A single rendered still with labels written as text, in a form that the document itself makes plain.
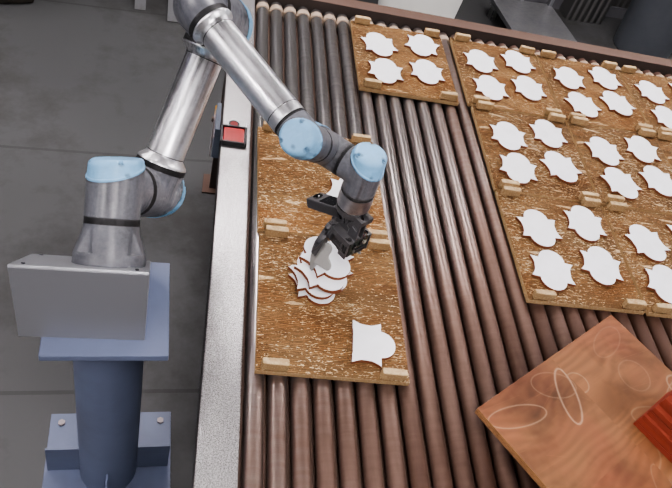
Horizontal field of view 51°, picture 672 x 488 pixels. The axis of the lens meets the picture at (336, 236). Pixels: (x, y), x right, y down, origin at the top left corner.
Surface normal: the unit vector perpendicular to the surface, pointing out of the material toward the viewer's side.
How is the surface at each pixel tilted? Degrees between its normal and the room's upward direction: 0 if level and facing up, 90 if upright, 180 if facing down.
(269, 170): 0
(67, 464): 90
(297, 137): 53
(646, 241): 0
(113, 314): 90
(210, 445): 0
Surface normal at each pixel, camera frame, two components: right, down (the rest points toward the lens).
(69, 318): 0.11, 0.74
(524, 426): 0.23, -0.66
